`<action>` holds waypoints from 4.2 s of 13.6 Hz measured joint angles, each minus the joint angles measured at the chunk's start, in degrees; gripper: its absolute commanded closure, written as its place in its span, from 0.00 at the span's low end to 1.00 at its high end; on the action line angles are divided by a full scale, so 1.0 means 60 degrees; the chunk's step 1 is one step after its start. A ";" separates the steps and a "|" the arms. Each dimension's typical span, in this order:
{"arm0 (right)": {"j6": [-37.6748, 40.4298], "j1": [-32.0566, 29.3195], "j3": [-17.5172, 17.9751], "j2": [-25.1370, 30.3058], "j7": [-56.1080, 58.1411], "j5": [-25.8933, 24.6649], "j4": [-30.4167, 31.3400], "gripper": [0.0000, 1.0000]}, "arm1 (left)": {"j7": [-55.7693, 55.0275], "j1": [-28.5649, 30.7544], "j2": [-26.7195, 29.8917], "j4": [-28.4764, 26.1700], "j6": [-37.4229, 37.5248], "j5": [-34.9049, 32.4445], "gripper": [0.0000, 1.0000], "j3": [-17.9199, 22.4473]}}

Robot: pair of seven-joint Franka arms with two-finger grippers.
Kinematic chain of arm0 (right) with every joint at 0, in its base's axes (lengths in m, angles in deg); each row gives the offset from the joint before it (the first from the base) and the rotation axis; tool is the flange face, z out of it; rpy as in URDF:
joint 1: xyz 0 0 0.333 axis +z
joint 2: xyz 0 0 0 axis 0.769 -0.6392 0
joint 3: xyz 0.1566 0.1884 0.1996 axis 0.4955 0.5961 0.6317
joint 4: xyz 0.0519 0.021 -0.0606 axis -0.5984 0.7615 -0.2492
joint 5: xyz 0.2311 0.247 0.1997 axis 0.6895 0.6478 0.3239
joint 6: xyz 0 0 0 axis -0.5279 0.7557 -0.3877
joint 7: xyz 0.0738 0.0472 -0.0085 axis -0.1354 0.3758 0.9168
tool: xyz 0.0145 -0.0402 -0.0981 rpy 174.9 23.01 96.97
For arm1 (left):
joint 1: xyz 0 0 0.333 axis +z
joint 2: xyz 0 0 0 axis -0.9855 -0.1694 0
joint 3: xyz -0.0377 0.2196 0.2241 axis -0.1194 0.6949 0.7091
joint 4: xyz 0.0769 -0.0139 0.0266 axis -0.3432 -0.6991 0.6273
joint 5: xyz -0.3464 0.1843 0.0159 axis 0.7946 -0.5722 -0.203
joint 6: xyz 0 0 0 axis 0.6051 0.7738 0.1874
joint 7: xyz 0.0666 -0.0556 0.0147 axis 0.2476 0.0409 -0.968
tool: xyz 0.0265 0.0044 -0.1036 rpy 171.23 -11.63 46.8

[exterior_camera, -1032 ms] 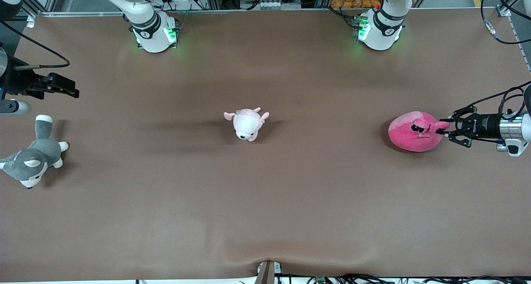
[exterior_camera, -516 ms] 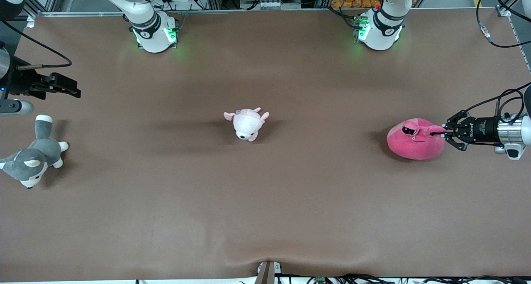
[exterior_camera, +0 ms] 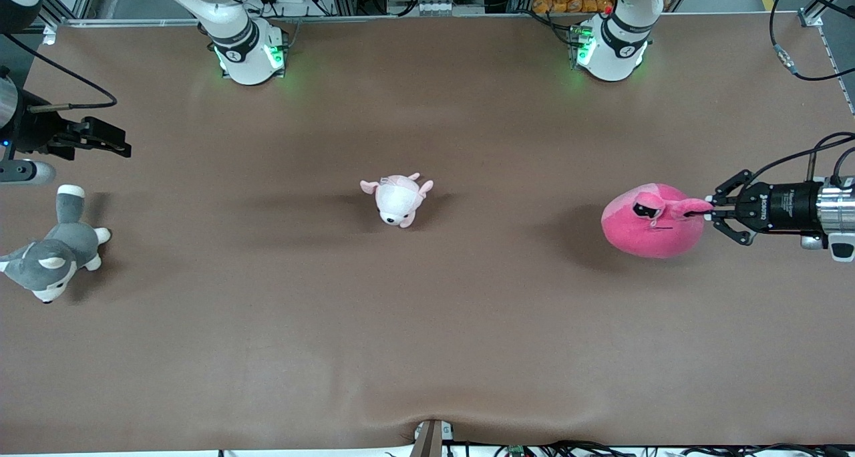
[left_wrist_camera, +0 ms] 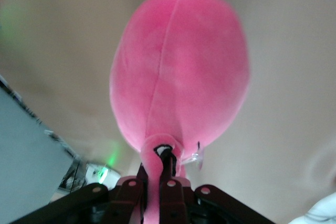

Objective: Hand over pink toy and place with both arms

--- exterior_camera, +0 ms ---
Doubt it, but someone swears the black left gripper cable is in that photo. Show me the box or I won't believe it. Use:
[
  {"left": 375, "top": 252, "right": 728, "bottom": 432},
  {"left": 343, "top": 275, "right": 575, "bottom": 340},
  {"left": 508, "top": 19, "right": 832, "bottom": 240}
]
[{"left": 740, "top": 131, "right": 855, "bottom": 185}]

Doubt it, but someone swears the black cable with metal connector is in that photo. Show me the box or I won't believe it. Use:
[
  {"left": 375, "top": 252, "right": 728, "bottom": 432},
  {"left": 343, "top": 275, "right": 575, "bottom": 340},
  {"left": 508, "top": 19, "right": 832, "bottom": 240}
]
[{"left": 768, "top": 0, "right": 855, "bottom": 82}]

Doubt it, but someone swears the grey and white husky plush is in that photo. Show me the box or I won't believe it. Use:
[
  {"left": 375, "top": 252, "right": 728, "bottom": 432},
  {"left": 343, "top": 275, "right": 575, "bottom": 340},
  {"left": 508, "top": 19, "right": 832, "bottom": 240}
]
[{"left": 0, "top": 184, "right": 112, "bottom": 304}]

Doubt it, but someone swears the pale pink white puppy plush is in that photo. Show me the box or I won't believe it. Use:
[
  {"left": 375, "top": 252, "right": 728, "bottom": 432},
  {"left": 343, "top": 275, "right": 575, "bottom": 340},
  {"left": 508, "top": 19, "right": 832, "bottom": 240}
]
[{"left": 360, "top": 172, "right": 434, "bottom": 229}]

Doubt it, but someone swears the round hot pink plush toy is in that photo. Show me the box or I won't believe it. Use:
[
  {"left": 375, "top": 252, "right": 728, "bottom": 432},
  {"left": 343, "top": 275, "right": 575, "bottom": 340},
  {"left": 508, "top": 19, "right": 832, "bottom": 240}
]
[{"left": 601, "top": 183, "right": 714, "bottom": 259}]

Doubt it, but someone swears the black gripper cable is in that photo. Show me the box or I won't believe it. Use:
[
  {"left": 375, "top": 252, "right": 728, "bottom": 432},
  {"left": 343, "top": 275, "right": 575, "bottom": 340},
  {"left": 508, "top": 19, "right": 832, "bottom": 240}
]
[
  {"left": 0, "top": 33, "right": 119, "bottom": 112},
  {"left": 740, "top": 131, "right": 855, "bottom": 185}
]

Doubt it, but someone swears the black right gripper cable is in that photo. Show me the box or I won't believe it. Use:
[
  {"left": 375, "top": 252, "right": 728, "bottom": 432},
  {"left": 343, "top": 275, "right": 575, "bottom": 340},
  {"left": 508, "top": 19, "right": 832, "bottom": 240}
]
[{"left": 0, "top": 33, "right": 119, "bottom": 112}]

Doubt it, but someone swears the brown table mat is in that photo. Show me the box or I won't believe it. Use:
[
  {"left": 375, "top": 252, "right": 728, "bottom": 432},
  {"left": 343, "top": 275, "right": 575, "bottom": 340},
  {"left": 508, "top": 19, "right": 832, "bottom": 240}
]
[{"left": 0, "top": 13, "right": 855, "bottom": 454}]

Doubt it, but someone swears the aluminium profile post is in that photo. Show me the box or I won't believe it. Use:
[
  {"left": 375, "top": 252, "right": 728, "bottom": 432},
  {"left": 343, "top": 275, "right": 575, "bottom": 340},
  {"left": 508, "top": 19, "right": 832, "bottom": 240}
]
[
  {"left": 37, "top": 0, "right": 102, "bottom": 29},
  {"left": 798, "top": 0, "right": 855, "bottom": 27}
]

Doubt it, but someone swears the black cable bundle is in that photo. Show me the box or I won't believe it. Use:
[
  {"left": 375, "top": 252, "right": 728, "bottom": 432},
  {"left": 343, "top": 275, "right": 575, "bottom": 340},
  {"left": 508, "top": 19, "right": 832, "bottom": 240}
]
[{"left": 454, "top": 440, "right": 855, "bottom": 457}]

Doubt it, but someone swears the aluminium table edge rail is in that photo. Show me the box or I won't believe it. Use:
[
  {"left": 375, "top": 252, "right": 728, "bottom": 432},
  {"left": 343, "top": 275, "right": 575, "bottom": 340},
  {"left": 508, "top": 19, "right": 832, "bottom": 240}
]
[{"left": 41, "top": 11, "right": 824, "bottom": 29}]

